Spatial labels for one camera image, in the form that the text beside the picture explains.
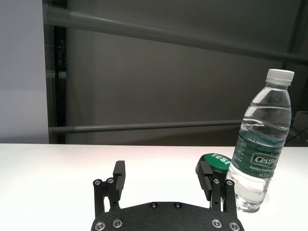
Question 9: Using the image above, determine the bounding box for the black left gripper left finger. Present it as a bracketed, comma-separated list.
[93, 160, 127, 218]

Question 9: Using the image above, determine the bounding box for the clear water bottle green label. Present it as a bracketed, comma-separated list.
[226, 68, 295, 214]

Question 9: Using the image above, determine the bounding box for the green button black base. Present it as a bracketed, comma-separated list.
[194, 152, 232, 180]

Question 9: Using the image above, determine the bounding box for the grey horizontal rail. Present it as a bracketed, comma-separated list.
[47, 119, 244, 135]

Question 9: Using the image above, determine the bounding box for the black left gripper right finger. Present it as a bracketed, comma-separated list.
[196, 161, 238, 219]

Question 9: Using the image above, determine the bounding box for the grey upper wall rail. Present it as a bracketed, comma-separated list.
[43, 4, 308, 61]

